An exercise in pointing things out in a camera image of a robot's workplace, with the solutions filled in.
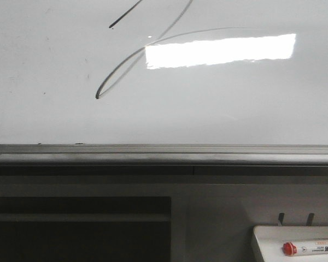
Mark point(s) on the white whiteboard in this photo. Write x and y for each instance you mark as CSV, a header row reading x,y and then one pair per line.
x,y
164,72

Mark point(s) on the grey aluminium whiteboard ledge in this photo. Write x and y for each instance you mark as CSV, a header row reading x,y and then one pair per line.
x,y
163,154

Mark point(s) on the left black tray hook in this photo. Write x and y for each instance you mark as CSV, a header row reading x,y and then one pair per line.
x,y
280,219

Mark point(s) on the black tray hook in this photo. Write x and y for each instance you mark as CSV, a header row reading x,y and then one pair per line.
x,y
280,219
310,219

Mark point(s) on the white plastic marker tray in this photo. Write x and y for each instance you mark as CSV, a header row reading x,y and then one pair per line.
x,y
267,241

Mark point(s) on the right black tray hook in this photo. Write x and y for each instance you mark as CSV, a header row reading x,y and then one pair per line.
x,y
310,219

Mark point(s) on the white marker with red cap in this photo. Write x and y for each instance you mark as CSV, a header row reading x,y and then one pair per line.
x,y
305,247

